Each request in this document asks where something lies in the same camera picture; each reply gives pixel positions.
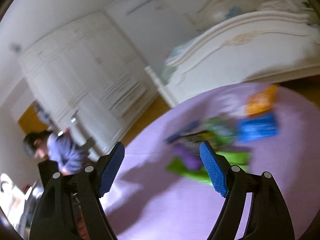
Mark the green plastic wrapper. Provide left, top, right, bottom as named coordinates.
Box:
left=164, top=117, right=251, bottom=184

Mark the purple snack wrapper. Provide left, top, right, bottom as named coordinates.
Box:
left=172, top=143, right=203, bottom=171

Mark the orange snack wrapper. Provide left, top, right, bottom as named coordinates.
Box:
left=245, top=85, right=278, bottom=116

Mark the person in blue shirt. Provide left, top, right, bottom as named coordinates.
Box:
left=23, top=130, right=92, bottom=175

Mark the white built-in wardrobe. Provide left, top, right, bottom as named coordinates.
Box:
left=19, top=11, right=157, bottom=153

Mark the white ornate bed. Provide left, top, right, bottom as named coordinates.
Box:
left=145, top=0, right=319, bottom=107

